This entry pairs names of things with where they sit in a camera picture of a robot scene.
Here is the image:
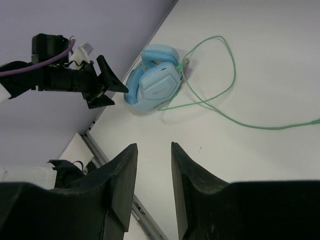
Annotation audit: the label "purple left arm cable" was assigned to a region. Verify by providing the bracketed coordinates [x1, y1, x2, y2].
[0, 36, 77, 78]

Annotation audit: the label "light blue headphones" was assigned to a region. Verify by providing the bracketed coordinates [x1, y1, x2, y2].
[123, 44, 182, 112]

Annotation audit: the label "green headphone cable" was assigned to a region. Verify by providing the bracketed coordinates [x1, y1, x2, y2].
[157, 35, 320, 130]

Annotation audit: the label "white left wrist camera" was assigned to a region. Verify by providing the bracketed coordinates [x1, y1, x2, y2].
[69, 42, 94, 70]

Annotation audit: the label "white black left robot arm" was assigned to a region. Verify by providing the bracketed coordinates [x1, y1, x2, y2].
[0, 33, 129, 109]

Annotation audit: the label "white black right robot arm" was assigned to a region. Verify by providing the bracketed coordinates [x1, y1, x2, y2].
[0, 142, 320, 240]

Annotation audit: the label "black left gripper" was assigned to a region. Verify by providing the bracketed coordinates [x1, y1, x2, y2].
[31, 33, 129, 109]

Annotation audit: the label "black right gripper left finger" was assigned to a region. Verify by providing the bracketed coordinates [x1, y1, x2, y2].
[0, 143, 138, 240]

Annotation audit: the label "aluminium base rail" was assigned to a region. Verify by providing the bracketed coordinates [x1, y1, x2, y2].
[81, 119, 168, 240]

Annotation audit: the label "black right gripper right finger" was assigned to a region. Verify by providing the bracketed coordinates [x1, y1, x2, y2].
[171, 142, 320, 240]

